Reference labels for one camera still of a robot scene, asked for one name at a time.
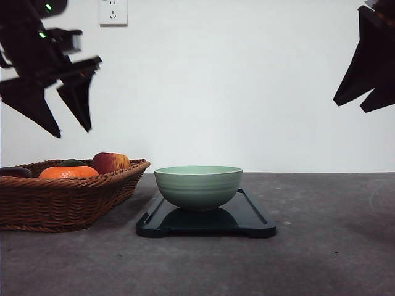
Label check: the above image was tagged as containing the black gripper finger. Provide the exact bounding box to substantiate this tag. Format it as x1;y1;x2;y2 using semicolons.
360;88;395;113
333;6;395;107

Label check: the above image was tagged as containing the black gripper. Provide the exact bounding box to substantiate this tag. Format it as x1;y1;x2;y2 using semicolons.
0;19;102;138

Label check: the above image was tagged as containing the green ceramic bowl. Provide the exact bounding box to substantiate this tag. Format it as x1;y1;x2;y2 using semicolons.
154;165;243;212

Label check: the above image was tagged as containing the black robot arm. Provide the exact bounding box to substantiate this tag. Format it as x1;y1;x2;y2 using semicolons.
0;0;102;138

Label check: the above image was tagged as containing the brown wicker basket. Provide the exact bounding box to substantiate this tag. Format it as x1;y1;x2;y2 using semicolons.
0;159;150;232

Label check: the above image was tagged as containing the dark green fruit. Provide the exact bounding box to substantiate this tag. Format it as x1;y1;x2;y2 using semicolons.
59;159;86;167

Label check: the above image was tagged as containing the orange tangerine fruit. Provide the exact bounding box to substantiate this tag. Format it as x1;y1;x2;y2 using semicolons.
38;165;99;178

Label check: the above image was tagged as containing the red yellow apple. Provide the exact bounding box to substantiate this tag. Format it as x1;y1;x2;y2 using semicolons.
93;152;131;175

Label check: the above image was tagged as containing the dark purple fruit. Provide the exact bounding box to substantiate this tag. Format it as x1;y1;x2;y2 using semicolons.
0;166;32;178

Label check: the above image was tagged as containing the black rectangular tray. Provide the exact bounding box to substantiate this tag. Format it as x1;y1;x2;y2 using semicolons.
136;188;277;238

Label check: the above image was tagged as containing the white wall socket left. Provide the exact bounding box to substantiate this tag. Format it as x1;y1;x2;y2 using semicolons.
99;0;128;29

